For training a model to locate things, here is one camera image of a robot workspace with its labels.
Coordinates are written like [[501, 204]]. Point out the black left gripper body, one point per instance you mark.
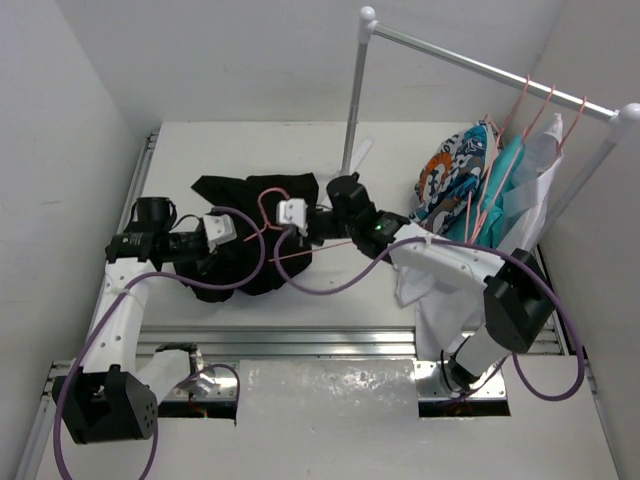
[[201, 245]]

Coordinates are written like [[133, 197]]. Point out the pink wire hanger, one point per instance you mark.
[[481, 215], [579, 114], [269, 226], [470, 234]]

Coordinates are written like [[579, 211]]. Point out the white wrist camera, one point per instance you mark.
[[293, 213], [218, 230]]

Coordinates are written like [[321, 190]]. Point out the white shirt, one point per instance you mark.
[[442, 313]]

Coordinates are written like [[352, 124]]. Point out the colourful patterned shirt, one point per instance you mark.
[[452, 176]]

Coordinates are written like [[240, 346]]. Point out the teal shirt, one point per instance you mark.
[[491, 234]]

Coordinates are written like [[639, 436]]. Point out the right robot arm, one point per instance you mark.
[[516, 300]]

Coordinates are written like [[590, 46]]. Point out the aluminium rail frame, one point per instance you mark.
[[328, 384]]

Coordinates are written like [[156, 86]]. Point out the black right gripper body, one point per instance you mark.
[[327, 225]]

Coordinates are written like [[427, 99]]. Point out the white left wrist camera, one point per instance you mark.
[[218, 230]]

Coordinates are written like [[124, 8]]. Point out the white clothes rack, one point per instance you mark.
[[621, 122]]

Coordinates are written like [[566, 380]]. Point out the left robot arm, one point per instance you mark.
[[107, 397]]

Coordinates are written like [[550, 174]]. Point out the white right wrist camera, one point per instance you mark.
[[293, 213]]

